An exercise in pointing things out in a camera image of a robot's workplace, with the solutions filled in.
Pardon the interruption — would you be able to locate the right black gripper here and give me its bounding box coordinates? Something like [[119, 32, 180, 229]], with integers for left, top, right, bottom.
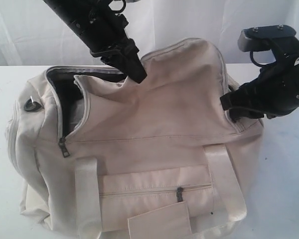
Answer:
[[220, 39, 299, 119]]

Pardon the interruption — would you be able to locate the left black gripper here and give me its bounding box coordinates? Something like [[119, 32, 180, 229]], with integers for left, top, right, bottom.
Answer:
[[44, 0, 147, 84]]

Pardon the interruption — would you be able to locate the beige duffel bag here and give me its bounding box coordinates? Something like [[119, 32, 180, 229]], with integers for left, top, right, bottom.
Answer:
[[5, 38, 263, 239]]

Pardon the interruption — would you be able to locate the right wrist camera with heatsink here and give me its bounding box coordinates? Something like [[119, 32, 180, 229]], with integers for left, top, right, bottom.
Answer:
[[237, 24, 297, 52]]

